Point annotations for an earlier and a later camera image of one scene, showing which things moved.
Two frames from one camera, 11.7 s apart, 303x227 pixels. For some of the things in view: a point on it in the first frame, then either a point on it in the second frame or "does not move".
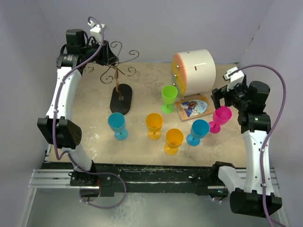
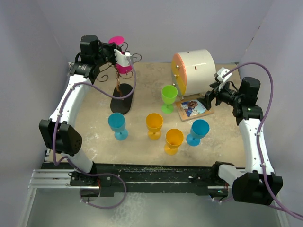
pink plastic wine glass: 220,115 -> 121,69
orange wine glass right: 174,137 does not move
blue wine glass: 199,128 does not move
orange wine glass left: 154,121 does not move
